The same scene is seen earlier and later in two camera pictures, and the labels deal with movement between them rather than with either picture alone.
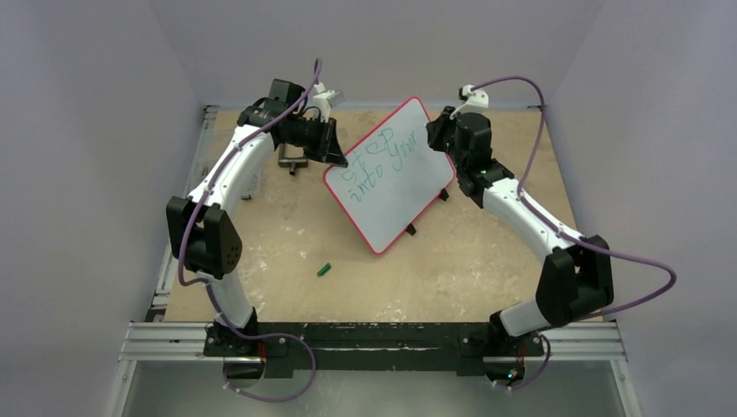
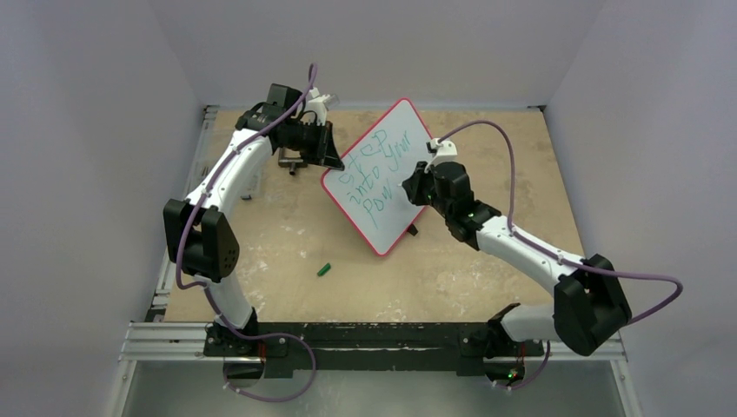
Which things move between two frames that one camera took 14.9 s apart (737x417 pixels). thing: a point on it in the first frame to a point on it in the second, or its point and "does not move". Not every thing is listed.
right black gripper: x=435 y=133 to x=422 y=188
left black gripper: x=328 y=149 does not move
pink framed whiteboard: x=395 y=175 does not move
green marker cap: x=324 y=269 does not move
